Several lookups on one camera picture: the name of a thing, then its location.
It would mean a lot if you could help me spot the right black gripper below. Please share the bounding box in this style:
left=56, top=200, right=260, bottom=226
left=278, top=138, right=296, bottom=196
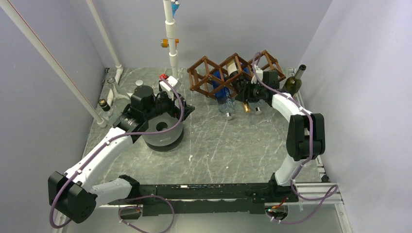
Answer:
left=235, top=80, right=267, bottom=103

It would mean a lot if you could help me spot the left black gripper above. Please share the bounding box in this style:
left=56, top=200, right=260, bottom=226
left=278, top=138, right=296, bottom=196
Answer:
left=144, top=89, right=195, bottom=121

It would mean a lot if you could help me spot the gold capped dark bottle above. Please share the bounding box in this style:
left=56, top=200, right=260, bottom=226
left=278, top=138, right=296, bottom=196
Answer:
left=225, top=59, right=251, bottom=113

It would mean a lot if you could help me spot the dark green wine bottle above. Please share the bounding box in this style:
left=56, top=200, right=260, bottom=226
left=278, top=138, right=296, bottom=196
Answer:
left=282, top=64, right=307, bottom=97

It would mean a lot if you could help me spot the tall clear glass bottle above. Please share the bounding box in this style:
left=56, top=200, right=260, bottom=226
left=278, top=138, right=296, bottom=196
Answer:
left=107, top=76, right=124, bottom=103

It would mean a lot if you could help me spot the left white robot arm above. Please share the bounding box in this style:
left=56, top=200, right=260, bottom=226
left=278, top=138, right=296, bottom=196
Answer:
left=48, top=85, right=195, bottom=229

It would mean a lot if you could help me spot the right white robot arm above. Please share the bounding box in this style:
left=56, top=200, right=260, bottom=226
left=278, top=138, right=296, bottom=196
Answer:
left=236, top=71, right=326, bottom=201

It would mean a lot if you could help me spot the blue square bottle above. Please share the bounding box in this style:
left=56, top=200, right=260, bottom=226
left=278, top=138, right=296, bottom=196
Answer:
left=214, top=87, right=235, bottom=120
left=244, top=66, right=268, bottom=115

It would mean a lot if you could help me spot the brown wooden wine rack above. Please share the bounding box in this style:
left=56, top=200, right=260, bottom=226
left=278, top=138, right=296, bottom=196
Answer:
left=187, top=50, right=286, bottom=99

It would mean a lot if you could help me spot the clear bottle silver cap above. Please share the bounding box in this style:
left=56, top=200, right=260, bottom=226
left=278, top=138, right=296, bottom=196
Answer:
left=135, top=80, right=144, bottom=87

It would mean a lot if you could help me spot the black round spool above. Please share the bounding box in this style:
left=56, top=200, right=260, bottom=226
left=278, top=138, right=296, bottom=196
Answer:
left=142, top=113, right=184, bottom=152

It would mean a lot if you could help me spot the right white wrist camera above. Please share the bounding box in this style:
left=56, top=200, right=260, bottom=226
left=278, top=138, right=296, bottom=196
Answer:
left=251, top=65, right=263, bottom=84

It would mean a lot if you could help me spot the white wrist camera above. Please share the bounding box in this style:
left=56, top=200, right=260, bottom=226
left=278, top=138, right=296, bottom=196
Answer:
left=159, top=74, right=181, bottom=92
left=251, top=65, right=263, bottom=84

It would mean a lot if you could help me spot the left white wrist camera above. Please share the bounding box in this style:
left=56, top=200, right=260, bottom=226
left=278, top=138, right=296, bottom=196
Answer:
left=159, top=74, right=181, bottom=92

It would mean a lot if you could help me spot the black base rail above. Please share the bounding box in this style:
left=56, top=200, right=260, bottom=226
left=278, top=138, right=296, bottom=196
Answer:
left=111, top=183, right=298, bottom=216

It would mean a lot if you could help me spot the white pvc pipe frame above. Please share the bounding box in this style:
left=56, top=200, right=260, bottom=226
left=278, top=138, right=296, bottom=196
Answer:
left=0, top=0, right=183, bottom=128

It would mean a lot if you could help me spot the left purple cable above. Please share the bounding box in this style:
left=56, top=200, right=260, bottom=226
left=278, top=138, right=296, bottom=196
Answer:
left=49, top=79, right=185, bottom=233

